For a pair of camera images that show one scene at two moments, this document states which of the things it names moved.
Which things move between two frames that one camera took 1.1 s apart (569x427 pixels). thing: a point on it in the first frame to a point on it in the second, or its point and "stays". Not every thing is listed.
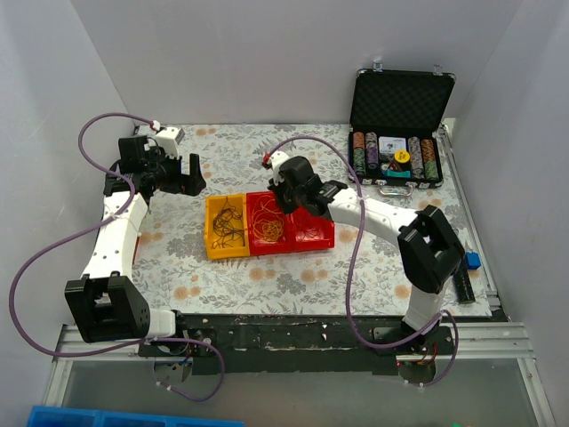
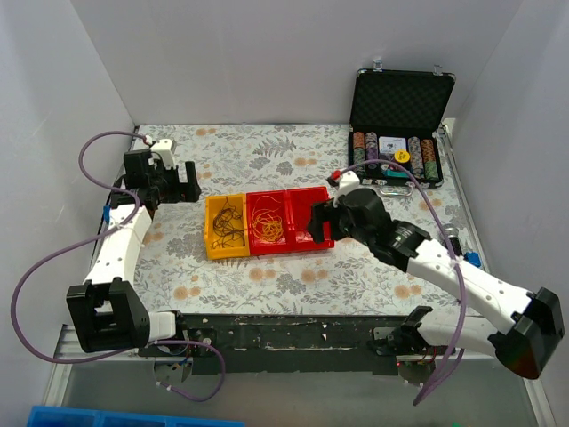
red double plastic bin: x=270 y=230 stays
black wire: x=227 y=227 stays
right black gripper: x=284 y=201 to x=329 y=218
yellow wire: x=267 y=221 stays
